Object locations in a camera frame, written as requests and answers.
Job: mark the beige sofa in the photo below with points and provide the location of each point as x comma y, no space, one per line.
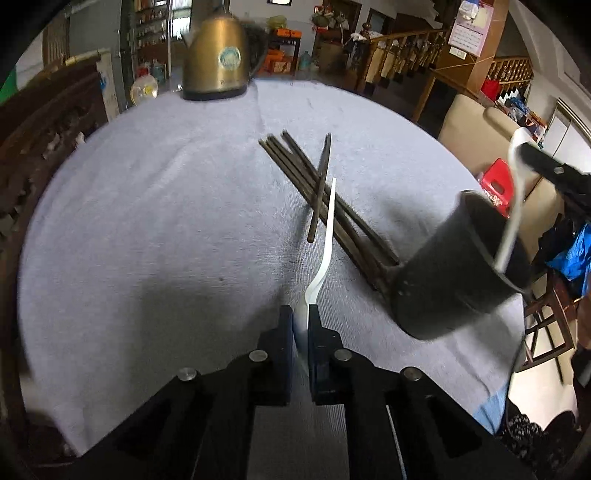
471,124

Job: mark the small white fan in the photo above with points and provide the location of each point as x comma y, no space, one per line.
144,90

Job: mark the white plastic spoon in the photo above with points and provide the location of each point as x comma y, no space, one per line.
513,221
325,249

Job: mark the red plastic stool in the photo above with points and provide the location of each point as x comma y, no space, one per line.
496,184

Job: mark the brass electric kettle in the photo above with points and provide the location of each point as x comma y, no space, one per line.
212,69

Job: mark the dark wooden chopstick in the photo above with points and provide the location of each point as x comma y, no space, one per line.
318,198

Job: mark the orange cardboard box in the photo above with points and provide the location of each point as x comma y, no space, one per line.
277,62
285,37

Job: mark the blue tablecloth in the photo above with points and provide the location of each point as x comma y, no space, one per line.
491,413

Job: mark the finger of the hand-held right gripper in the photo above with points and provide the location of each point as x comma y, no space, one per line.
549,167

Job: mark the carved wooden bench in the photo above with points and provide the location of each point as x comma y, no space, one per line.
41,138

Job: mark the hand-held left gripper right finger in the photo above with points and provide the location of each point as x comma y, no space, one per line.
314,333

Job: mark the bundle of dark chopsticks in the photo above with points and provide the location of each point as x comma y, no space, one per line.
295,168

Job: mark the wall calendar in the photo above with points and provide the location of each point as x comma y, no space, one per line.
468,32

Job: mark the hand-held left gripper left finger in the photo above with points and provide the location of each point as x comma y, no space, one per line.
286,333

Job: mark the grey round tablecloth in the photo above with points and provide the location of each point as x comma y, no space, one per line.
161,230

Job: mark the wooden chair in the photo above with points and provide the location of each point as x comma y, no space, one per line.
561,300

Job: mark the clear water jug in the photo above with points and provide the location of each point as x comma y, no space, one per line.
306,61

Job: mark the black utensil holder cup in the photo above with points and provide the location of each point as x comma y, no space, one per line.
438,286

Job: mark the wooden staircase railing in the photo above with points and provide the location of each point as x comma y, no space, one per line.
406,50

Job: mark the blue plastic bag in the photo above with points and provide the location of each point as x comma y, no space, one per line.
572,258

